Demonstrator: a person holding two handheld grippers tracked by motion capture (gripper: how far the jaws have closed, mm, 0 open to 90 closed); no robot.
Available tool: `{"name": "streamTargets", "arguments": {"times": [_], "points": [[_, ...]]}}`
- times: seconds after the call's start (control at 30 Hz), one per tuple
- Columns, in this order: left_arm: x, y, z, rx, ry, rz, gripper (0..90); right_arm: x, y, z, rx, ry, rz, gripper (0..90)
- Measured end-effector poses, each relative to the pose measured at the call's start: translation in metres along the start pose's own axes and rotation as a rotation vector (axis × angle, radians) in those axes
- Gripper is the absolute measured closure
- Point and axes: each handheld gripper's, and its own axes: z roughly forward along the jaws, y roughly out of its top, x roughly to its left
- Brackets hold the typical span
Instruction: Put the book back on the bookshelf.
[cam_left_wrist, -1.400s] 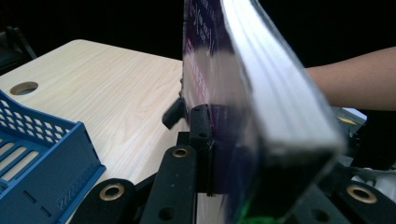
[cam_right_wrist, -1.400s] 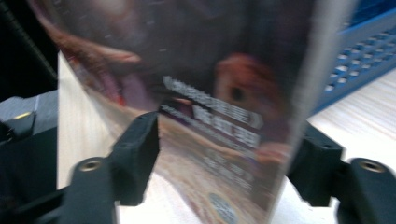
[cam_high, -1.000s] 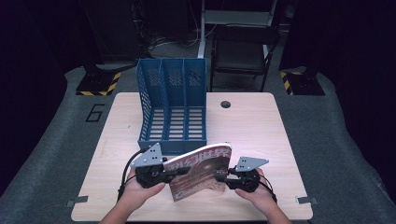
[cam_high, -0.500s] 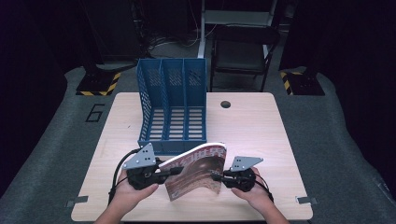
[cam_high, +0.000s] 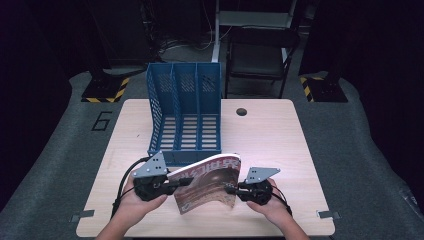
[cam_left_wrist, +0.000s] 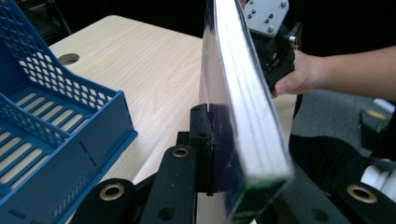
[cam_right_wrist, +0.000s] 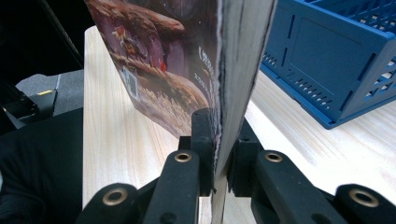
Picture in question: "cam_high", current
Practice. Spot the white metal stand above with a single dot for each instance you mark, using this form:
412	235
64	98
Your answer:
253	18

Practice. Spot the person's right hand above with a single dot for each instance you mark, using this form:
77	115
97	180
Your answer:
271	210

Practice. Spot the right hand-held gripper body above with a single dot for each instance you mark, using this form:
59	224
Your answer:
258	191

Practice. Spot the red cover magazine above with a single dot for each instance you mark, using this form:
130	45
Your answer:
206	185

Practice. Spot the blue plastic file rack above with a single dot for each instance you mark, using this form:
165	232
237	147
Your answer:
185	116

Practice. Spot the black stand with striped base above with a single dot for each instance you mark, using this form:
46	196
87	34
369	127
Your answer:
105	88
325	88

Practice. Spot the person's left hand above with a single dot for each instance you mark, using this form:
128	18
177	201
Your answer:
136	208

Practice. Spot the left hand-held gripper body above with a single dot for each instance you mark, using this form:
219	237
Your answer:
151	185

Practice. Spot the black folding chair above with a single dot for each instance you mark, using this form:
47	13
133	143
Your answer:
260	56

